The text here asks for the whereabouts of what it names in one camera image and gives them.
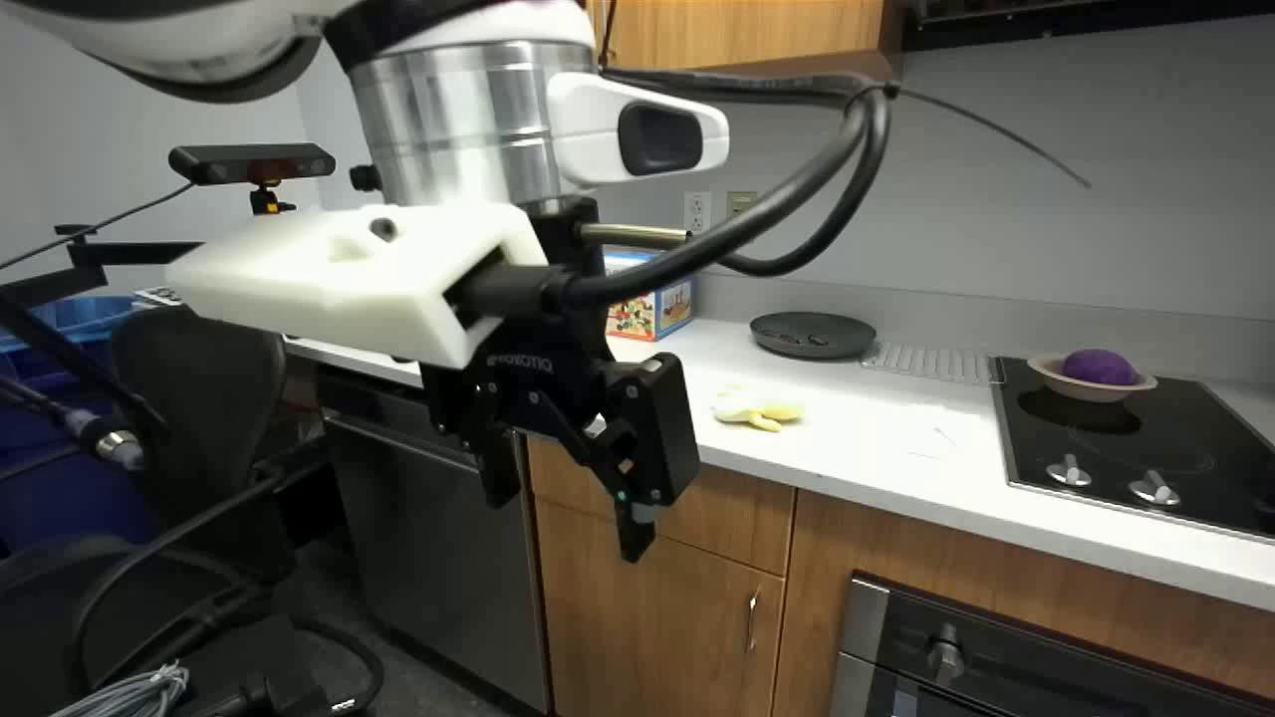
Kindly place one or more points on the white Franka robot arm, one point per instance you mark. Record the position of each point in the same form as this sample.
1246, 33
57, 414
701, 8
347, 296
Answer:
453, 122

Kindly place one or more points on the black range hood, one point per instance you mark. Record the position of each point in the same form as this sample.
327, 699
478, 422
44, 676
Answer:
1088, 20

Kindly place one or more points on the silver cooktop knob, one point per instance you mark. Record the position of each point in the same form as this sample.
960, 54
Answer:
1071, 472
1154, 488

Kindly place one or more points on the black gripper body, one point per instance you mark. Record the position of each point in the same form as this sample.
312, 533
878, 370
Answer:
531, 321

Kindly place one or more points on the white wall outlet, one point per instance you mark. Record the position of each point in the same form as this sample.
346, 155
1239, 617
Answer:
698, 213

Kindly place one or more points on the black camera stand boom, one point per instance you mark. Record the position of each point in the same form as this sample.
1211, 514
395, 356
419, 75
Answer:
52, 350

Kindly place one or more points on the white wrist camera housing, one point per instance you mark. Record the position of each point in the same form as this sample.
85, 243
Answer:
332, 280

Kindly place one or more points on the blue plastic bin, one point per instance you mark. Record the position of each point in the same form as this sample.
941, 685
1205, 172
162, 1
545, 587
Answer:
52, 503

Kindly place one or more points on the black glass cooktop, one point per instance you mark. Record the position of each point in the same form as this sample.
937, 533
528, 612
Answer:
1181, 441

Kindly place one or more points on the wooden wall cabinet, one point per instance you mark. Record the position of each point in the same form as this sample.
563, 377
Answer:
744, 33

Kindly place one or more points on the wooden base cabinet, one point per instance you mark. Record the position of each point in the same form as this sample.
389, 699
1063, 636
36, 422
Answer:
664, 612

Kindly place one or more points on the black round plate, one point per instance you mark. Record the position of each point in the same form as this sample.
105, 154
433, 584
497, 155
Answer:
813, 334

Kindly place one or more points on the black office chair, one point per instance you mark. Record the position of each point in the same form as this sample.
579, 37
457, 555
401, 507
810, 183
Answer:
199, 382

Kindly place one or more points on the pale pink bowl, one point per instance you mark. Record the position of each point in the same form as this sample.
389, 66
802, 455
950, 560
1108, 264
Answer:
1099, 387

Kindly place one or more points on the black bar camera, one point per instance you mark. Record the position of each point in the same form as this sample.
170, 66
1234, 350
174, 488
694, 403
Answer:
251, 160

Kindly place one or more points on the black built-in oven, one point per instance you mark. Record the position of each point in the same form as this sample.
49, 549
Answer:
1038, 664

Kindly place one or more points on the silver oven knob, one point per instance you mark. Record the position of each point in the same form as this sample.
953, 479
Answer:
945, 656

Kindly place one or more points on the purple round object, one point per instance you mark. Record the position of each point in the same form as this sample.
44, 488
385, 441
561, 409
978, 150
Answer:
1101, 364

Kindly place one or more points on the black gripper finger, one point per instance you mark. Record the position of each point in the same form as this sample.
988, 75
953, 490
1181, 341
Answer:
478, 422
658, 441

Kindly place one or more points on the stainless dishwasher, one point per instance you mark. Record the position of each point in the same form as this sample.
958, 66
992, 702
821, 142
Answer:
423, 560

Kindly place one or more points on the colourful cardboard box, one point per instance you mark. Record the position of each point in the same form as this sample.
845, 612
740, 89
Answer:
658, 313

